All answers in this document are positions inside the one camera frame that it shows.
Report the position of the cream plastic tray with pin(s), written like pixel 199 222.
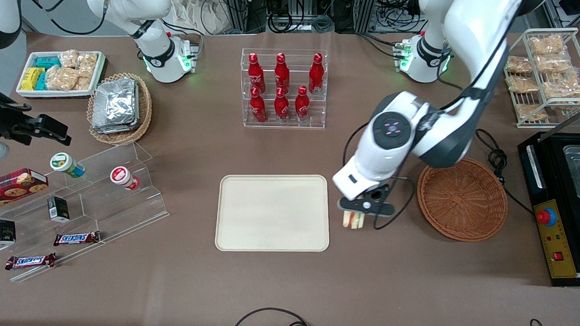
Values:
pixel 269 215

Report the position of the Snickers chocolate bar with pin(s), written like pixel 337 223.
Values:
pixel 30 261
pixel 76 238

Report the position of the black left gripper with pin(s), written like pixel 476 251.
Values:
pixel 376 195

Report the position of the beige cloth bag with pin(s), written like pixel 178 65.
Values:
pixel 198 12

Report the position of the white rectangular snack bin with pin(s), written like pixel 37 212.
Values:
pixel 27 92

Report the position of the green lid yogurt cup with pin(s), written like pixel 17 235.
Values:
pixel 64 164

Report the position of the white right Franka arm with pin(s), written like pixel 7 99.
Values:
pixel 154 52

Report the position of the red emergency stop button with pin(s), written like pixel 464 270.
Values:
pixel 546 217

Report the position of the triangular sandwich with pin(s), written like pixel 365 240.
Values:
pixel 353 220

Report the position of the red lid yogurt cup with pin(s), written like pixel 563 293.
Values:
pixel 121 176

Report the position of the clear acrylic bottle rack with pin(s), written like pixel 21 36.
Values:
pixel 291 124

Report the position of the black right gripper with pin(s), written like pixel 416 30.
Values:
pixel 3 121

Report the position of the black appliance yellow panel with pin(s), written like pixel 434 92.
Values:
pixel 549 191

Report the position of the small black carton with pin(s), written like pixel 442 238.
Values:
pixel 58 209
pixel 3 232

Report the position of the teal snack packet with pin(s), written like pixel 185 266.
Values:
pixel 47 62
pixel 41 82

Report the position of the clear acrylic stepped stand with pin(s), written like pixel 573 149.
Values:
pixel 105 209

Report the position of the clear bagged rice crackers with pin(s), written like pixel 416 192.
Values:
pixel 87 64
pixel 68 58
pixel 61 79

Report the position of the silver foil packet stack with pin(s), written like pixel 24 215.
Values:
pixel 116 104

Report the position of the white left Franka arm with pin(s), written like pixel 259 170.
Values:
pixel 473 34

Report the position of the bagged fried snack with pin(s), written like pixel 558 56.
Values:
pixel 553 63
pixel 519 65
pixel 522 84
pixel 546 45
pixel 530 112
pixel 563 86

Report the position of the yellow snack packet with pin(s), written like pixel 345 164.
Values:
pixel 31 79

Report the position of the red cola bottle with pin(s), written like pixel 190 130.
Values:
pixel 281 108
pixel 302 108
pixel 315 77
pixel 256 77
pixel 282 76
pixel 258 109

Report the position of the round brown wicker basket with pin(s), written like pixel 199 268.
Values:
pixel 462 207

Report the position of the red cookie box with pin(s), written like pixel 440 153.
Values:
pixel 9 189

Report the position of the oval light wicker basket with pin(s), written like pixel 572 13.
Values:
pixel 144 109

